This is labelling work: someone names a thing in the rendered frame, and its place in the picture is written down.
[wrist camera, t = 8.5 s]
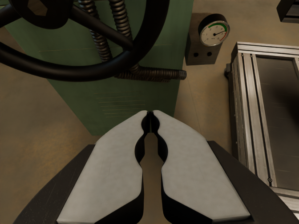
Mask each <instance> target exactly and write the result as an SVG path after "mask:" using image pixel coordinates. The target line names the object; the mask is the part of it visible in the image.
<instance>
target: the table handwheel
mask: <svg viewBox="0 0 299 224"><path fill-rule="evenodd" d="M73 2H74V0H9V4H8V5H6V6H5V7H3V8H1V9H0V28H1V27H3V26H5V25H7V24H9V23H11V22H13V21H16V20H18V19H20V18H24V19H25V20H26V21H28V22H29V23H31V24H33V25H35V26H37V27H40V28H44V29H58V28H61V27H63V26H64V25H65V24H66V22H67V21H68V18H69V19H71V20H73V21H75V22H77V23H79V24H81V25H82V26H84V27H86V28H88V29H90V30H92V31H94V32H96V33H98V34H100V35H102V36H103V37H105V38H107V39H108V40H110V41H112V42H114V43H115V44H117V45H119V46H121V47H122V48H124V49H125V50H124V51H123V52H122V53H120V54H119V55H117V56H116V57H114V58H112V59H110V60H108V61H105V62H102V63H99V64H93V65H86V66H69V65H61V64H55V63H50V62H47V61H43V60H40V59H37V58H34V57H31V56H28V55H26V54H23V53H21V52H19V51H17V50H15V49H13V48H11V47H9V46H7V45H5V44H3V43H2V42H0V63H2V64H5V65H7V66H9V67H11V68H14V69H17V70H19V71H22V72H25V73H28V74H31V75H35V76H39V77H43V78H46V79H51V80H58V81H67V82H90V81H97V80H103V79H107V78H110V77H113V76H116V75H118V74H120V73H123V72H125V71H126V70H128V69H130V68H131V67H133V66H134V65H136V64H137V63H138V62H139V61H140V60H142V59H143V58H144V57H145V55H146V54H147V53H148V52H149V51H150V49H151V48H152V47H153V45H154V44H155V42H156V40H157V39H158V37H159V35H160V33H161V31H162V28H163V26H164V23H165V20H166V16H167V13H168V8H169V4H170V0H146V8H145V14H144V18H143V22H142V24H141V27H140V30H139V32H138V34H137V35H136V37H135V39H134V40H132V39H130V38H128V37H126V36H125V35H123V34H121V33H120V32H118V31H116V30H115V29H113V28H111V27H109V26H108V25H106V24H104V23H103V22H101V21H100V20H98V19H97V18H95V17H94V16H92V15H90V14H89V13H87V12H86V11H84V10H83V9H81V8H79V7H78V6H76V5H75V4H73Z"/></svg>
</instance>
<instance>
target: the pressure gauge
mask: <svg viewBox="0 0 299 224"><path fill-rule="evenodd" d="M225 30H226V31H225ZM223 31H224V32H223ZM220 32H222V33H220ZM198 33H199V37H200V41H201V43H202V44H203V45H204V46H206V47H208V46H209V47H211V46H216V45H218V44H220V43H222V42H223V41H224V40H225V39H226V38H227V37H228V35H229V33H230V27H229V24H228V23H227V20H226V18H225V17H224V16H223V15H222V14H218V13H215V14H211V15H209V16H207V17H205V18H204V19H203V20H202V21H201V23H200V24H199V27H198ZM214 33H215V34H217V35H216V36H214V35H213V34H214ZM218 33H219V34H218Z"/></svg>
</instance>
